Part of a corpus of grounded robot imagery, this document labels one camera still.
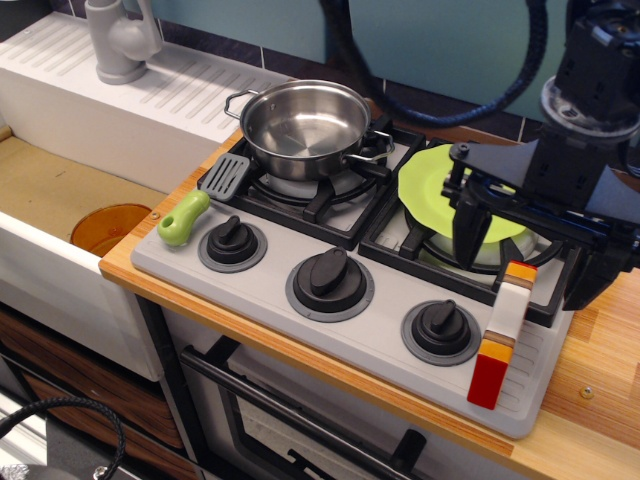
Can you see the black oven door handle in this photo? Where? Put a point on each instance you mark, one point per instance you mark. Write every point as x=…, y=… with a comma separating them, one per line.
x=394, y=468

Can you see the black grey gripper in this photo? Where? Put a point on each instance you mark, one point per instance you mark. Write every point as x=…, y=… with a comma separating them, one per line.
x=561, y=187

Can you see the middle black stove knob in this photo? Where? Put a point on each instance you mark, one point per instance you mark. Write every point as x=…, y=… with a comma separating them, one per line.
x=330, y=287

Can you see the left black stove knob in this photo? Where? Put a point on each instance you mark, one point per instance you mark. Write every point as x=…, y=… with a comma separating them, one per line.
x=232, y=247

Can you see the grey toy stove top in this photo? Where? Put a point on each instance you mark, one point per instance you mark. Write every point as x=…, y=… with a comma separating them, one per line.
x=372, y=340

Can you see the stainless steel pot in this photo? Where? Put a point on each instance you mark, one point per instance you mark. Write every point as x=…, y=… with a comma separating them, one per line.
x=308, y=130

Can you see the white toy sink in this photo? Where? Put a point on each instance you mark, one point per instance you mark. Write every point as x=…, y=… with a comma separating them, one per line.
x=73, y=144

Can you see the green plastic plate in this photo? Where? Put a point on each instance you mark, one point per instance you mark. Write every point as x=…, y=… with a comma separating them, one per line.
x=420, y=185

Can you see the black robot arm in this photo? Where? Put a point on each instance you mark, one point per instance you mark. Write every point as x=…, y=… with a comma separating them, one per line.
x=594, y=94

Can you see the toy cracker box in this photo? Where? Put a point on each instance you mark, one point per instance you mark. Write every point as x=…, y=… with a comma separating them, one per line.
x=500, y=337

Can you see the grey spatula green handle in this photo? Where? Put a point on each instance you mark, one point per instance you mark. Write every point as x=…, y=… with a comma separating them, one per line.
x=220, y=183

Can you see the right black burner grate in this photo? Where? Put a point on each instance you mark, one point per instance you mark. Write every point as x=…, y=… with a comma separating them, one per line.
x=399, y=242

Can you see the right black stove knob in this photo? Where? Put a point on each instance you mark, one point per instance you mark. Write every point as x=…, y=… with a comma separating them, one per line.
x=441, y=333

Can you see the orange sink drain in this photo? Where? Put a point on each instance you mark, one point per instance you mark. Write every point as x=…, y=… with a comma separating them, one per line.
x=102, y=229

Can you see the grey toy faucet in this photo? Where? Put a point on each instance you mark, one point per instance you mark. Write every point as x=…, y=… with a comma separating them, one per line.
x=122, y=45

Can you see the black stove knob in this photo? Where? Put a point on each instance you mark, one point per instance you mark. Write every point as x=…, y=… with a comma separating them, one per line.
x=232, y=247
x=330, y=287
x=441, y=333

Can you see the left black burner grate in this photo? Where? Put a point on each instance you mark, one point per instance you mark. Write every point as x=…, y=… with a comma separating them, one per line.
x=335, y=210

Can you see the wooden drawer front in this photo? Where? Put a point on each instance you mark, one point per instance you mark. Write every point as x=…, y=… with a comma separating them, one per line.
x=48, y=365

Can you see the black burner grate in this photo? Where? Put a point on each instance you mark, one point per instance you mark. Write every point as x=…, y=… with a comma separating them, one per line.
x=335, y=210
x=399, y=242

